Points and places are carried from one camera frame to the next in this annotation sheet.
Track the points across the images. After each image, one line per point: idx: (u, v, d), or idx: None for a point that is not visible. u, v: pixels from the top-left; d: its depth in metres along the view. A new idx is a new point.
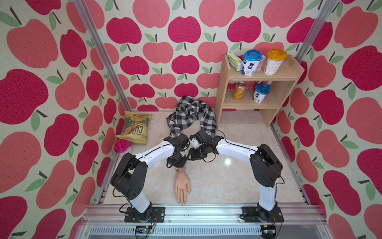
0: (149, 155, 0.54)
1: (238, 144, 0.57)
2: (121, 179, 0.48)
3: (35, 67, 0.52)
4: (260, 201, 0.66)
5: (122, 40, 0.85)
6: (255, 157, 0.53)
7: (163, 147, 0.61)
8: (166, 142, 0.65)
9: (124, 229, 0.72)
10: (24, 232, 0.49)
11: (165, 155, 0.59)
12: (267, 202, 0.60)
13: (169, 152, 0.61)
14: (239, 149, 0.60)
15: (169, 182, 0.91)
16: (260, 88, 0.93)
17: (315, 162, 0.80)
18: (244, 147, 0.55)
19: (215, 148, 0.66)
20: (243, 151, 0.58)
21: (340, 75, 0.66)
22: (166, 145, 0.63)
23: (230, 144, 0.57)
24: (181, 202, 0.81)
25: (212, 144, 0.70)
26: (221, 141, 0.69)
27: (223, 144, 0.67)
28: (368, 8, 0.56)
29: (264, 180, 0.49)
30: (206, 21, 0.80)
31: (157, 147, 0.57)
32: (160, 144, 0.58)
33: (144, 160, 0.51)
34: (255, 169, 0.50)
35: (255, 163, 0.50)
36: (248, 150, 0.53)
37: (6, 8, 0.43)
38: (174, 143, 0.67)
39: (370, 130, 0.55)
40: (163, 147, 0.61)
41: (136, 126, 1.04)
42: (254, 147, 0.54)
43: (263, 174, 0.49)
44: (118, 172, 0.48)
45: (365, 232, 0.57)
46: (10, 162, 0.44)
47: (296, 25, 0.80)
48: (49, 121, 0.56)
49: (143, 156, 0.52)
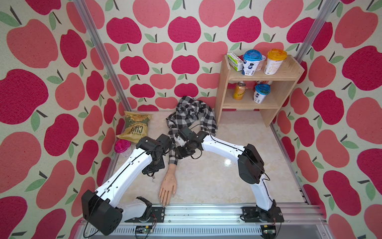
0: (115, 184, 0.43)
1: (224, 142, 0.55)
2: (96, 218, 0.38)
3: (35, 67, 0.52)
4: (257, 202, 0.63)
5: (122, 40, 0.85)
6: (243, 159, 0.54)
7: (134, 164, 0.47)
8: (141, 152, 0.51)
9: (125, 229, 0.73)
10: (24, 232, 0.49)
11: (141, 170, 0.49)
12: (263, 201, 0.60)
13: (144, 165, 0.50)
14: (226, 149, 0.59)
15: (159, 183, 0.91)
16: (260, 88, 0.93)
17: (315, 163, 0.80)
18: (231, 147, 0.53)
19: (200, 144, 0.65)
20: (230, 151, 0.58)
21: (340, 76, 0.66)
22: (138, 158, 0.49)
23: (217, 143, 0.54)
24: (163, 203, 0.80)
25: (197, 140, 0.67)
26: (207, 139, 0.66)
27: (209, 142, 0.64)
28: (368, 8, 0.56)
29: (249, 179, 0.52)
30: (206, 21, 0.80)
31: (127, 165, 0.47)
32: (130, 160, 0.49)
33: (107, 196, 0.41)
34: (240, 169, 0.52)
35: (242, 163, 0.52)
36: (236, 150, 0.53)
37: (6, 8, 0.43)
38: (150, 149, 0.51)
39: (370, 130, 0.55)
40: (134, 163, 0.48)
41: (136, 126, 1.04)
42: (241, 147, 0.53)
43: (248, 174, 0.51)
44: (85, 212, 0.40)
45: (366, 232, 0.56)
46: (11, 163, 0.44)
47: (296, 25, 0.80)
48: (49, 121, 0.56)
49: (106, 190, 0.42)
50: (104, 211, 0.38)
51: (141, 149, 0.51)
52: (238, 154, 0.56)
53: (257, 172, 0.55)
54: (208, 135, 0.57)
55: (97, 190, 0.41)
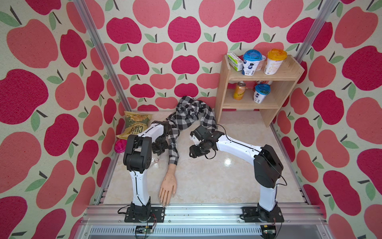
0: (148, 133, 0.64)
1: (239, 142, 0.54)
2: (132, 160, 0.56)
3: (35, 67, 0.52)
4: (260, 202, 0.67)
5: (122, 40, 0.85)
6: (259, 159, 0.51)
7: (155, 126, 0.73)
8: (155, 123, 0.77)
9: (125, 229, 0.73)
10: (24, 232, 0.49)
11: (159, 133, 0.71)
12: (267, 201, 0.59)
13: (161, 130, 0.73)
14: (242, 149, 0.57)
15: (158, 183, 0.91)
16: (260, 88, 0.93)
17: (315, 163, 0.80)
18: (247, 147, 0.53)
19: (215, 143, 0.64)
20: (246, 151, 0.56)
21: (340, 76, 0.66)
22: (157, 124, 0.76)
23: (232, 142, 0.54)
24: (163, 203, 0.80)
25: (212, 139, 0.67)
26: (223, 139, 0.65)
27: (224, 142, 0.63)
28: (368, 8, 0.56)
29: (265, 181, 0.49)
30: (206, 21, 0.80)
31: (150, 127, 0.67)
32: (152, 125, 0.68)
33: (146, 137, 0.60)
34: (256, 170, 0.49)
35: (258, 164, 0.49)
36: (252, 150, 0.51)
37: (6, 8, 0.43)
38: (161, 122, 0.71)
39: (370, 130, 0.55)
40: (156, 126, 0.74)
41: (136, 126, 1.04)
42: (258, 147, 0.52)
43: (264, 175, 0.48)
44: (128, 151, 0.56)
45: (366, 232, 0.56)
46: (10, 163, 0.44)
47: (296, 25, 0.80)
48: (49, 121, 0.56)
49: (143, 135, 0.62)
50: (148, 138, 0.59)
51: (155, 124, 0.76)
52: (255, 155, 0.53)
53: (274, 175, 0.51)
54: (223, 135, 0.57)
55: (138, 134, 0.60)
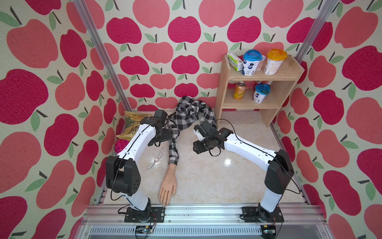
0: (133, 148, 0.51)
1: (250, 145, 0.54)
2: (116, 184, 0.47)
3: (35, 67, 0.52)
4: (261, 202, 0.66)
5: (122, 40, 0.85)
6: (274, 166, 0.48)
7: (143, 133, 0.56)
8: (145, 125, 0.60)
9: (125, 229, 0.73)
10: (24, 232, 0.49)
11: (149, 139, 0.58)
12: (266, 203, 0.60)
13: (151, 134, 0.58)
14: (254, 152, 0.53)
15: (158, 183, 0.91)
16: (260, 88, 0.93)
17: (315, 163, 0.80)
18: (260, 151, 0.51)
19: (222, 142, 0.59)
20: (259, 155, 0.52)
21: (340, 76, 0.66)
22: (145, 130, 0.58)
23: (242, 144, 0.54)
24: (163, 203, 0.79)
25: (219, 137, 0.61)
26: (232, 138, 0.60)
27: (234, 142, 0.58)
28: (368, 8, 0.56)
29: (275, 186, 0.47)
30: (206, 21, 0.80)
31: (138, 135, 0.56)
32: (140, 131, 0.58)
33: (130, 156, 0.48)
34: (267, 176, 0.49)
35: (272, 170, 0.46)
36: (265, 154, 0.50)
37: (6, 8, 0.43)
38: (152, 122, 0.62)
39: (370, 130, 0.55)
40: (143, 132, 0.57)
41: (136, 126, 1.04)
42: (272, 152, 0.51)
43: (279, 183, 0.45)
44: (109, 176, 0.46)
45: (365, 232, 0.57)
46: (10, 163, 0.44)
47: (296, 25, 0.80)
48: (49, 121, 0.56)
49: (127, 153, 0.49)
50: (131, 162, 0.46)
51: (144, 125, 0.60)
52: (269, 160, 0.49)
53: (286, 181, 0.49)
54: (231, 134, 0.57)
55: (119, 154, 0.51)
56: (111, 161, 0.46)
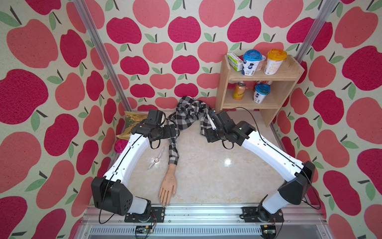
0: (122, 167, 0.45)
1: (277, 151, 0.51)
2: (104, 205, 0.43)
3: (35, 67, 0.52)
4: (263, 202, 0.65)
5: (122, 40, 0.85)
6: (302, 179, 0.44)
7: (134, 147, 0.50)
8: (138, 136, 0.53)
9: (124, 229, 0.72)
10: (24, 232, 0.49)
11: (141, 151, 0.52)
12: (269, 203, 0.61)
13: (144, 144, 0.52)
14: (280, 160, 0.46)
15: (158, 183, 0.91)
16: (260, 88, 0.93)
17: (315, 163, 0.80)
18: (286, 159, 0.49)
19: (240, 136, 0.52)
20: (284, 164, 0.46)
21: (340, 76, 0.66)
22: (137, 142, 0.52)
23: (267, 146, 0.50)
24: (163, 203, 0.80)
25: (238, 132, 0.53)
26: (255, 137, 0.52)
27: (257, 142, 0.50)
28: (368, 8, 0.56)
29: (292, 197, 0.45)
30: (206, 21, 0.80)
31: (128, 149, 0.50)
32: (130, 144, 0.51)
33: (117, 178, 0.43)
34: (287, 185, 0.46)
35: (299, 185, 0.41)
36: (292, 165, 0.46)
37: (6, 8, 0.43)
38: (145, 133, 0.54)
39: (370, 130, 0.55)
40: (134, 145, 0.51)
41: None
42: (299, 163, 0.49)
43: (299, 195, 0.42)
44: (97, 198, 0.42)
45: (365, 232, 0.57)
46: (10, 163, 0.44)
47: (296, 25, 0.80)
48: (49, 121, 0.56)
49: (114, 173, 0.44)
50: (119, 185, 0.42)
51: (137, 134, 0.54)
52: (296, 173, 0.44)
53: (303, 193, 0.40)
54: (251, 131, 0.53)
55: (106, 175, 0.43)
56: (97, 182, 0.41)
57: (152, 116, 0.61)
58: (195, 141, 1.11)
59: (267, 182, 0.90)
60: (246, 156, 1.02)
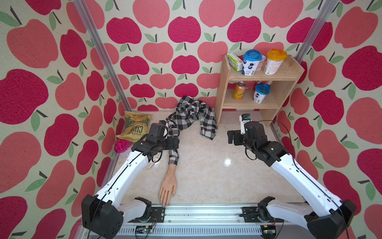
0: (116, 186, 0.44)
1: (312, 181, 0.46)
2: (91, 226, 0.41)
3: (35, 67, 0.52)
4: (269, 204, 0.67)
5: (122, 40, 0.85)
6: (337, 218, 0.39)
7: (132, 166, 0.49)
8: (137, 154, 0.52)
9: (125, 229, 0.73)
10: (24, 232, 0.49)
11: (139, 169, 0.51)
12: (277, 210, 0.61)
13: (143, 163, 0.51)
14: (313, 191, 0.43)
15: (158, 183, 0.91)
16: (260, 88, 0.93)
17: (315, 163, 0.80)
18: (321, 192, 0.43)
19: (270, 157, 0.50)
20: (318, 196, 0.42)
21: (340, 76, 0.66)
22: (135, 161, 0.50)
23: (299, 174, 0.46)
24: (163, 204, 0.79)
25: (269, 152, 0.52)
26: (287, 161, 0.49)
27: (289, 167, 0.48)
28: (368, 8, 0.56)
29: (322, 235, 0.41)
30: (206, 21, 0.80)
31: (125, 167, 0.48)
32: (128, 162, 0.50)
33: (109, 198, 0.41)
34: (318, 221, 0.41)
35: (332, 222, 0.39)
36: (328, 200, 0.41)
37: (6, 8, 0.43)
38: (144, 151, 0.53)
39: (370, 130, 0.55)
40: (132, 164, 0.49)
41: (136, 126, 1.04)
42: (337, 200, 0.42)
43: (333, 237, 0.38)
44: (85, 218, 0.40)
45: (365, 232, 0.57)
46: (11, 162, 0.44)
47: (296, 25, 0.80)
48: (49, 121, 0.56)
49: (107, 192, 0.42)
50: (109, 206, 0.40)
51: (136, 152, 0.53)
52: (331, 209, 0.40)
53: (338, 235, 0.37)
54: (286, 154, 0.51)
55: (98, 194, 0.42)
56: (88, 201, 0.40)
57: (153, 131, 0.59)
58: (195, 142, 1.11)
59: (267, 182, 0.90)
60: (246, 156, 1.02)
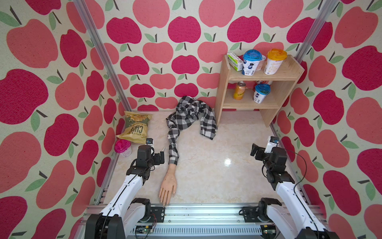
0: (119, 202, 0.47)
1: (303, 204, 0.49)
2: None
3: (36, 67, 0.51)
4: (269, 205, 0.67)
5: (122, 40, 0.85)
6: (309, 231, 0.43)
7: (130, 185, 0.54)
8: (132, 176, 0.59)
9: None
10: (24, 232, 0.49)
11: (136, 189, 0.56)
12: (275, 214, 0.62)
13: (138, 184, 0.57)
14: (300, 210, 0.49)
15: (158, 183, 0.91)
16: (260, 88, 0.93)
17: (315, 162, 0.80)
18: (307, 214, 0.48)
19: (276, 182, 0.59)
20: (302, 215, 0.47)
21: (340, 76, 0.66)
22: (132, 180, 0.56)
23: (293, 195, 0.54)
24: (163, 204, 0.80)
25: (277, 178, 0.61)
26: (289, 186, 0.58)
27: (287, 188, 0.57)
28: (368, 8, 0.56)
29: None
30: (206, 21, 0.80)
31: (124, 186, 0.53)
32: (126, 182, 0.55)
33: (115, 212, 0.44)
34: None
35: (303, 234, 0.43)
36: (310, 221, 0.46)
37: (6, 8, 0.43)
38: (139, 174, 0.60)
39: (370, 130, 0.55)
40: (130, 184, 0.55)
41: (136, 126, 1.04)
42: (321, 225, 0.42)
43: None
44: None
45: (365, 232, 0.57)
46: (11, 163, 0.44)
47: (296, 25, 0.80)
48: (49, 121, 0.56)
49: (111, 209, 0.45)
50: (117, 219, 0.43)
51: (131, 176, 0.59)
52: (308, 226, 0.44)
53: None
54: (289, 182, 0.59)
55: (102, 211, 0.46)
56: (93, 220, 0.41)
57: (141, 155, 0.64)
58: (195, 142, 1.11)
59: (267, 181, 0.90)
60: (246, 156, 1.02)
